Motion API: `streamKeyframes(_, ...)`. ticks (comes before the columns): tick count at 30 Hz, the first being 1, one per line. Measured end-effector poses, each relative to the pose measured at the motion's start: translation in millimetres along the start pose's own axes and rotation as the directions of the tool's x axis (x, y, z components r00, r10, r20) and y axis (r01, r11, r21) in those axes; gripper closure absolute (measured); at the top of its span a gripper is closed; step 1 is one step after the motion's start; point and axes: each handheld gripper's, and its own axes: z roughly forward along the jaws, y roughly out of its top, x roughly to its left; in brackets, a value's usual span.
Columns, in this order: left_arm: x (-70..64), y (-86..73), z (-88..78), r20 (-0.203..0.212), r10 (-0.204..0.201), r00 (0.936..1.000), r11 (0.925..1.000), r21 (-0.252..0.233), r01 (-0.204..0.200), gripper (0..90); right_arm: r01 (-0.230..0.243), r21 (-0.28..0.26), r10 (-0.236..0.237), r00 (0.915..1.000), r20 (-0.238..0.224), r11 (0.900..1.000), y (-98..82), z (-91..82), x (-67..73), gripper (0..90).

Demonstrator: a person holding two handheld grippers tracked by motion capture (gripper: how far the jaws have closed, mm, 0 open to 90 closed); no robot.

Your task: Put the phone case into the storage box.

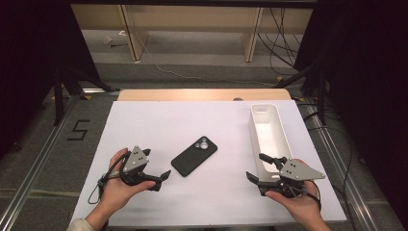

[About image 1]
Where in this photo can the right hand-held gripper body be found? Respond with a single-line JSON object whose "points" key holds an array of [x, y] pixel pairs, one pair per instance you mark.
{"points": [[298, 171]]}

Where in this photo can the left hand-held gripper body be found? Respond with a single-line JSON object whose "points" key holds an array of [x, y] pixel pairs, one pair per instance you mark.
{"points": [[136, 162]]}

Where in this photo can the white plastic container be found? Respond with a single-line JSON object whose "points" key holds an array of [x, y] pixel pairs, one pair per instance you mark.
{"points": [[271, 134]]}

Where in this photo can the black phone case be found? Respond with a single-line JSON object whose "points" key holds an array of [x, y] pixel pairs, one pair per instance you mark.
{"points": [[189, 160]]}

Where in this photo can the person's right hand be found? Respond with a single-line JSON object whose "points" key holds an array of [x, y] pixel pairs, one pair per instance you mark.
{"points": [[298, 207]]}

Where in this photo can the person's left hand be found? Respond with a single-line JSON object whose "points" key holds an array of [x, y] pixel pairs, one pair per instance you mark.
{"points": [[117, 192]]}

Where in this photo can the white board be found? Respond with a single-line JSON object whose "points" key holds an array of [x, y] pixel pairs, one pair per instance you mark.
{"points": [[192, 199]]}

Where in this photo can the yellow tape piece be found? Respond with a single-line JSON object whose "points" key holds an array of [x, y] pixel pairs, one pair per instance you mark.
{"points": [[279, 78], [301, 99], [86, 97]]}

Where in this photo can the light wooden table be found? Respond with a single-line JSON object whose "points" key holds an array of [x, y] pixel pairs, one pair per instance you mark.
{"points": [[192, 95]]}

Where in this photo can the black metal stand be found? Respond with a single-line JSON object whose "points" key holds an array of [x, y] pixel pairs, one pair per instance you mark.
{"points": [[321, 96], [58, 96]]}

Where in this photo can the white paper scrap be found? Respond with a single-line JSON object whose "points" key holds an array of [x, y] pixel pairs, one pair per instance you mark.
{"points": [[107, 40]]}

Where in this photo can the black curtain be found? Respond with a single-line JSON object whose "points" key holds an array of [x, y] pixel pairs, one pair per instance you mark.
{"points": [[369, 64], [25, 48]]}

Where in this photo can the beige wooden desk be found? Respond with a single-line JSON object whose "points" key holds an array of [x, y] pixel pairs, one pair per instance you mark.
{"points": [[192, 19]]}

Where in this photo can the aluminium floor rail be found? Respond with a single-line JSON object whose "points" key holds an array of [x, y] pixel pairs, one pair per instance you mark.
{"points": [[32, 166], [336, 154]]}

